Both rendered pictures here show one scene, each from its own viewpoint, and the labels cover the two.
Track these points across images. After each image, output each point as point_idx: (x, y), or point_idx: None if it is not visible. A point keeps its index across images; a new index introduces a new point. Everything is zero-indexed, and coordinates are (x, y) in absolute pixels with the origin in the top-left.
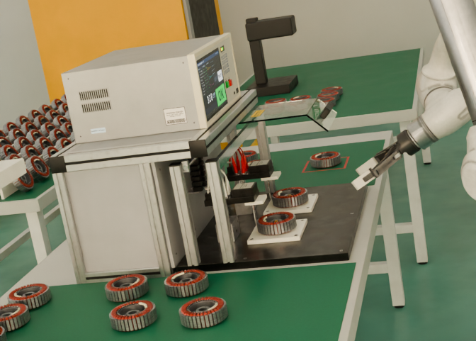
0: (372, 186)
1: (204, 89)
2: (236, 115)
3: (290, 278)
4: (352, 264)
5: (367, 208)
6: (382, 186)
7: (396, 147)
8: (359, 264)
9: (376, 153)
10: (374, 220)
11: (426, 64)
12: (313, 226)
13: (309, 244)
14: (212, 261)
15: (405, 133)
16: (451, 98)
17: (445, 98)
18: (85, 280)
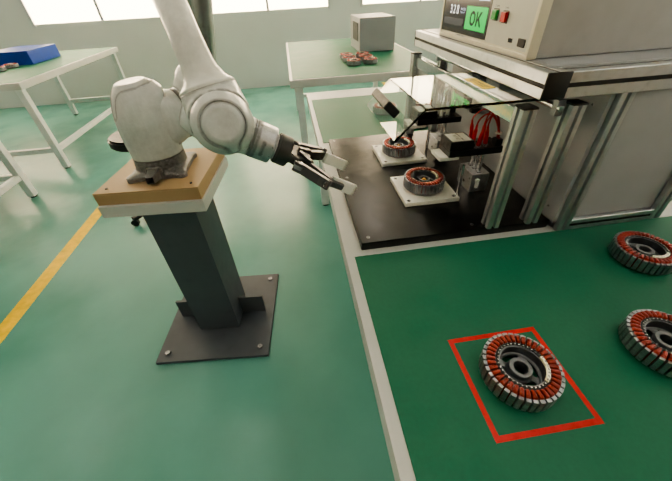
0: (357, 254)
1: None
2: (463, 55)
3: (358, 132)
4: (325, 141)
5: (341, 201)
6: (351, 286)
7: (297, 149)
8: (320, 142)
9: (330, 180)
10: (329, 191)
11: (223, 75)
12: (372, 162)
13: (361, 145)
14: (421, 132)
15: (281, 133)
16: None
17: None
18: None
